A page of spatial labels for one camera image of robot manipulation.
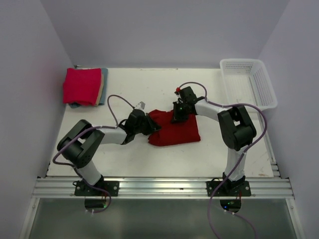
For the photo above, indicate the aluminium mounting rail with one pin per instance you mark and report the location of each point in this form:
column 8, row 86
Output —
column 168, row 188

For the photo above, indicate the dark red t shirt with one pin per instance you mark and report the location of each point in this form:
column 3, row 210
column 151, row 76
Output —
column 173, row 133

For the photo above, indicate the white perforated plastic basket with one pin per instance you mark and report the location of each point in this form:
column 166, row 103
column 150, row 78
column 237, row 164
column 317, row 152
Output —
column 247, row 81

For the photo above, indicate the folded blue t shirt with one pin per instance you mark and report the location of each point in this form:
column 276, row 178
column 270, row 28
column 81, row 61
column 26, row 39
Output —
column 105, row 82

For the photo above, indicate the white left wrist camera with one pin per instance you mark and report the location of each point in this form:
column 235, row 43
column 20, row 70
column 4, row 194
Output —
column 140, row 106

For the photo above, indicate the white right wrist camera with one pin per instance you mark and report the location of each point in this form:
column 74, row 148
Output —
column 177, row 91

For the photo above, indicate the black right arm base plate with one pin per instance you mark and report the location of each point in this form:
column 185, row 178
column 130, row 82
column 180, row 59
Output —
column 228, row 189

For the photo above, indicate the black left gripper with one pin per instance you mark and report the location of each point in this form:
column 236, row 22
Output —
column 152, row 126

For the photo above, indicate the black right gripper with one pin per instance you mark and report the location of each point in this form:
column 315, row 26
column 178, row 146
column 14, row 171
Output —
column 177, row 117

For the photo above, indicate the folded tan t shirt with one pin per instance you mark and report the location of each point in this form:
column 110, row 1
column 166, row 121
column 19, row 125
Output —
column 100, row 90

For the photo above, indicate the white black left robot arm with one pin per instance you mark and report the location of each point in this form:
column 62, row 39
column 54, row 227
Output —
column 77, row 148

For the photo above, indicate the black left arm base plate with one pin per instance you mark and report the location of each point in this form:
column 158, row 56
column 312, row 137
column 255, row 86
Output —
column 101, row 188

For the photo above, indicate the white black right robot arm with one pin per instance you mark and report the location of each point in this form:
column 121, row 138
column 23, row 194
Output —
column 237, row 131

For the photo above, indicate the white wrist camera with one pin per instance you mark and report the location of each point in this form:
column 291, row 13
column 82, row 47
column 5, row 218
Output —
column 140, row 106
column 177, row 91

